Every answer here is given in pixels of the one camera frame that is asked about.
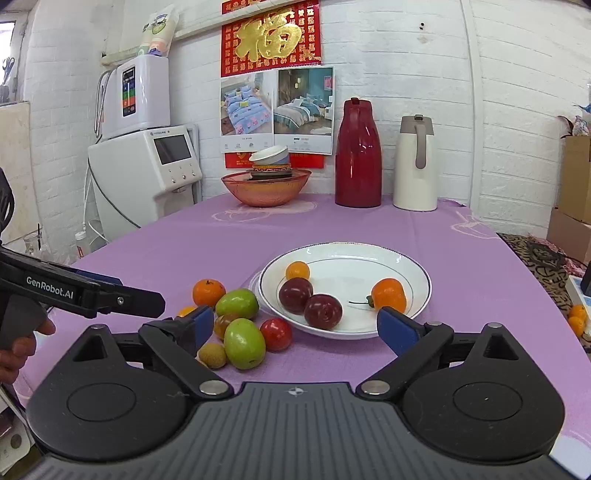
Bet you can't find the orange tangerine with leaf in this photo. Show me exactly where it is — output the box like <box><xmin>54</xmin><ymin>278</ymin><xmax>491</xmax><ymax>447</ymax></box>
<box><xmin>349</xmin><ymin>278</ymin><xmax>408</xmax><ymax>313</ymax></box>

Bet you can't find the green apple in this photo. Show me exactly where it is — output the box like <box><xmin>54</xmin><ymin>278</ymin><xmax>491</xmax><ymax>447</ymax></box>
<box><xmin>215</xmin><ymin>288</ymin><xmax>259</xmax><ymax>319</ymax></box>
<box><xmin>223</xmin><ymin>318</ymin><xmax>266</xmax><ymax>370</ymax></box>

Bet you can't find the dark red plum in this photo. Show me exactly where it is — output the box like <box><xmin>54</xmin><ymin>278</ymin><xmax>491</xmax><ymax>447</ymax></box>
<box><xmin>279</xmin><ymin>278</ymin><xmax>314</xmax><ymax>315</ymax></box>
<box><xmin>304</xmin><ymin>294</ymin><xmax>342</xmax><ymax>330</ymax></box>

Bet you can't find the small orange kumquat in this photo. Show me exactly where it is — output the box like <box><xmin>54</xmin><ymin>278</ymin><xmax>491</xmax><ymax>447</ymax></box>
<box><xmin>284</xmin><ymin>261</ymin><xmax>311</xmax><ymax>280</ymax></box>

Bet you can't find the large orange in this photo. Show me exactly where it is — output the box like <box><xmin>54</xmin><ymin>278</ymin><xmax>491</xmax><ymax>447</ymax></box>
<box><xmin>176</xmin><ymin>305</ymin><xmax>197</xmax><ymax>317</ymax></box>

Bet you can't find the person's left hand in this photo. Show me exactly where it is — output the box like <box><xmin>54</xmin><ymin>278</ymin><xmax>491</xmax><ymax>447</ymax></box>
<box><xmin>0</xmin><ymin>334</ymin><xmax>37</xmax><ymax>385</ymax></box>

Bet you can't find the purple tablecloth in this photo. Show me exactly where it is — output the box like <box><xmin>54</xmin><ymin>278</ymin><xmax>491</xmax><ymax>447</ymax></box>
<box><xmin>13</xmin><ymin>193</ymin><xmax>591</xmax><ymax>444</ymax></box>

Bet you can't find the orange mandarin on cloth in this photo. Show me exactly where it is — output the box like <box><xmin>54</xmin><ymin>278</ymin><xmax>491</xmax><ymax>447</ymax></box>
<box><xmin>191</xmin><ymin>279</ymin><xmax>226</xmax><ymax>309</ymax></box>

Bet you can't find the brown kiwi fruit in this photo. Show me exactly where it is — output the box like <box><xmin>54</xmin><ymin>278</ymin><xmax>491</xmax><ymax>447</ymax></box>
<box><xmin>197</xmin><ymin>342</ymin><xmax>228</xmax><ymax>370</ymax></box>

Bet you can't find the white water dispenser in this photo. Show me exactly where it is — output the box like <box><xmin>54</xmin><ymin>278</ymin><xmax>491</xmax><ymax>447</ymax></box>
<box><xmin>88</xmin><ymin>124</ymin><xmax>204</xmax><ymax>241</ymax></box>

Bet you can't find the green apple on cloth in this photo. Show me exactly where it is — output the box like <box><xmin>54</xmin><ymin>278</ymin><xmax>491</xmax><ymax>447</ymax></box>
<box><xmin>215</xmin><ymin>288</ymin><xmax>259</xmax><ymax>319</ymax></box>

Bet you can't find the red apple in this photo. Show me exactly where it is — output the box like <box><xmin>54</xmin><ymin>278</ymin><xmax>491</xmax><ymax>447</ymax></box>
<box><xmin>259</xmin><ymin>318</ymin><xmax>293</xmax><ymax>352</ymax></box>

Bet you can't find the white plate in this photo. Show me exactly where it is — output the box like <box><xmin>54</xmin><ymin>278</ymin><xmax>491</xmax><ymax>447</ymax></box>
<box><xmin>256</xmin><ymin>242</ymin><xmax>433</xmax><ymax>340</ymax></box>

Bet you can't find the orange glass bowl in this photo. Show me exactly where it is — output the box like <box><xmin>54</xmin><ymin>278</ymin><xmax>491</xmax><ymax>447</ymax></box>
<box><xmin>221</xmin><ymin>169</ymin><xmax>311</xmax><ymax>208</ymax></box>

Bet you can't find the lower cardboard box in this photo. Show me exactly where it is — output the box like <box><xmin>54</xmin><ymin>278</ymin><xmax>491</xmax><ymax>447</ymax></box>
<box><xmin>546</xmin><ymin>208</ymin><xmax>591</xmax><ymax>264</ymax></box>

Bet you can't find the cardboard box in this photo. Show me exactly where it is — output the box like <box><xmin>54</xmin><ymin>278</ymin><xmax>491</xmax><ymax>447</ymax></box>
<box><xmin>546</xmin><ymin>208</ymin><xmax>591</xmax><ymax>264</ymax></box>
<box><xmin>558</xmin><ymin>136</ymin><xmax>591</xmax><ymax>224</ymax></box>

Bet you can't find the white water purifier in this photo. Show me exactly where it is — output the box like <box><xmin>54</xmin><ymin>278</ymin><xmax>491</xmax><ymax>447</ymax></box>
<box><xmin>101</xmin><ymin>55</ymin><xmax>171</xmax><ymax>140</ymax></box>

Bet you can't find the white thermos jug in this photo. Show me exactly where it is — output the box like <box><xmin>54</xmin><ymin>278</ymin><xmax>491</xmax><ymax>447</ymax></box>
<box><xmin>393</xmin><ymin>114</ymin><xmax>438</xmax><ymax>212</ymax></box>

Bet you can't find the upper cardboard box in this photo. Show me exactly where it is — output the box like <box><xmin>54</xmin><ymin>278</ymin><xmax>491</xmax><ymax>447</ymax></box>
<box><xmin>558</xmin><ymin>136</ymin><xmax>591</xmax><ymax>224</ymax></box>

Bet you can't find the bedding calendar poster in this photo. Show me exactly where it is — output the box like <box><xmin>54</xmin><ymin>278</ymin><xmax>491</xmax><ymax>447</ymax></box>
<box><xmin>219</xmin><ymin>66</ymin><xmax>335</xmax><ymax>156</ymax></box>

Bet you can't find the red thermos jug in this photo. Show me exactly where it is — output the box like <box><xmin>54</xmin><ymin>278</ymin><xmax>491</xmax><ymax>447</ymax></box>
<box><xmin>335</xmin><ymin>97</ymin><xmax>383</xmax><ymax>208</ymax></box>

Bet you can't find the red fu character poster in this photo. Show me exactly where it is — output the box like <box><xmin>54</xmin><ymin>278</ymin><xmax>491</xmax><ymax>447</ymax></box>
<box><xmin>221</xmin><ymin>1</ymin><xmax>322</xmax><ymax>78</ymax></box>

